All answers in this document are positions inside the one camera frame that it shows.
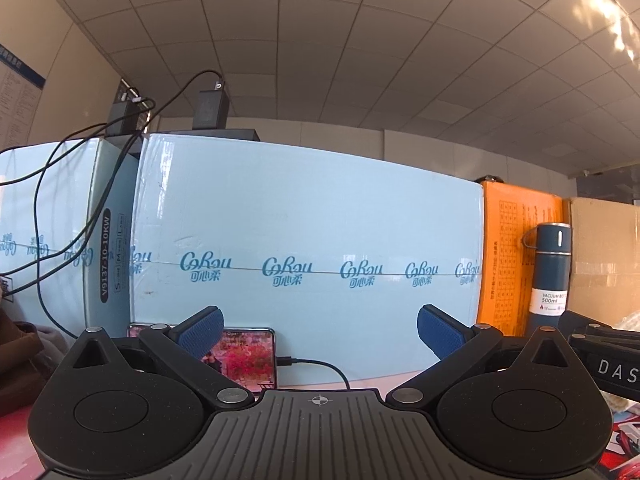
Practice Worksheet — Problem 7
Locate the smartphone with lit screen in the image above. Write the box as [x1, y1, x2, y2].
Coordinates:
[127, 322, 279, 392]

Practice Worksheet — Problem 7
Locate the black power cable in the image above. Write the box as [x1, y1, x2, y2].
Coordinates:
[36, 70, 226, 341]
[0, 97, 157, 293]

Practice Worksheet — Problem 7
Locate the wall poster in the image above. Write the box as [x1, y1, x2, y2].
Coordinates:
[0, 42, 47, 153]

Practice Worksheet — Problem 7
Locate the black power adapter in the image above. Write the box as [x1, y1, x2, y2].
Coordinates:
[192, 82, 231, 131]
[105, 77, 153, 138]

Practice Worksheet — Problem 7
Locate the brown cardboard box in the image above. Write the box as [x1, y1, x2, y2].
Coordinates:
[562, 196, 640, 331]

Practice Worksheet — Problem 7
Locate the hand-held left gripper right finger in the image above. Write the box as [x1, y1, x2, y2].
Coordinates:
[386, 304, 574, 409]

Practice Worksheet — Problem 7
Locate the black phone charging cable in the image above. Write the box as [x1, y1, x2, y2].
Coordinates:
[276, 356, 351, 392]

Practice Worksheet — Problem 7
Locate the printed desk mat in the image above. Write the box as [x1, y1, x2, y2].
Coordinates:
[0, 382, 640, 480]

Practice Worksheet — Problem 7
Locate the brown cloth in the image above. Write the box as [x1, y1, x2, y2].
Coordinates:
[0, 305, 76, 417]

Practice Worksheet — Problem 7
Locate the orange cardboard box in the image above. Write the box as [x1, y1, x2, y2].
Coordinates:
[475, 180, 566, 338]

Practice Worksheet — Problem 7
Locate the dark blue vacuum bottle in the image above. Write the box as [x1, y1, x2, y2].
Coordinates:
[522, 222, 572, 333]

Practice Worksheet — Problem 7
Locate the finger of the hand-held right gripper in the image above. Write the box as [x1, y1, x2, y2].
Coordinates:
[560, 310, 620, 346]

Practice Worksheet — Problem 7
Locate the flat black device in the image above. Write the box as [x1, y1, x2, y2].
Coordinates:
[192, 127, 262, 142]

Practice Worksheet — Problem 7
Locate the light blue box with side label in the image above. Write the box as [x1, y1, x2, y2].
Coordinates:
[0, 137, 141, 338]

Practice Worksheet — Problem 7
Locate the large light blue cardboard box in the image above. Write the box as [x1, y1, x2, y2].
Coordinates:
[127, 132, 485, 386]

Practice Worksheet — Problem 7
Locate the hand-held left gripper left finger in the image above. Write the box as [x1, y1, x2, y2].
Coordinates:
[69, 305, 256, 409]

